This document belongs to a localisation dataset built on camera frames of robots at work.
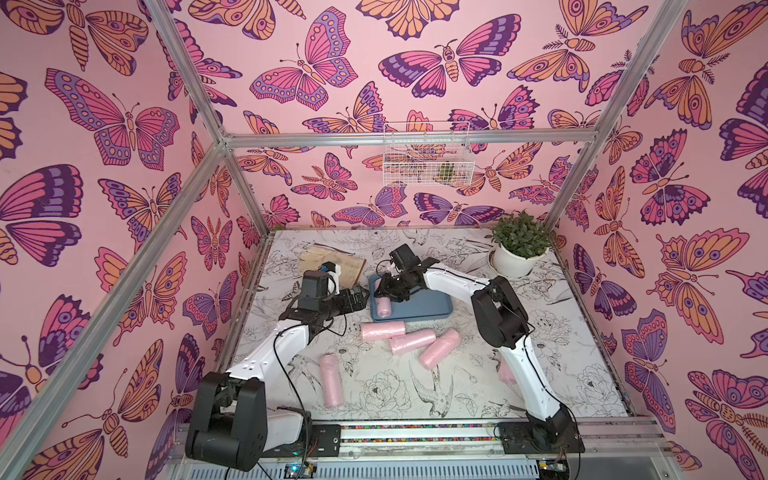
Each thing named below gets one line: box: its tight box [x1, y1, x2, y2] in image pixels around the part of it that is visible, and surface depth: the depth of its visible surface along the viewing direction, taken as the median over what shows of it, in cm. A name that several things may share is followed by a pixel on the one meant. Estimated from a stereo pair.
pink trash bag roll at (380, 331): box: [361, 321, 406, 342], surface depth 91 cm
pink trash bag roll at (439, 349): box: [418, 328, 461, 370], surface depth 88 cm
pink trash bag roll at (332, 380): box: [320, 353, 343, 410], surface depth 83 cm
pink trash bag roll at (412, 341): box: [390, 330, 437, 355], surface depth 89 cm
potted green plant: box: [484, 209, 551, 278], surface depth 96 cm
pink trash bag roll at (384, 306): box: [377, 296, 392, 318], surface depth 95 cm
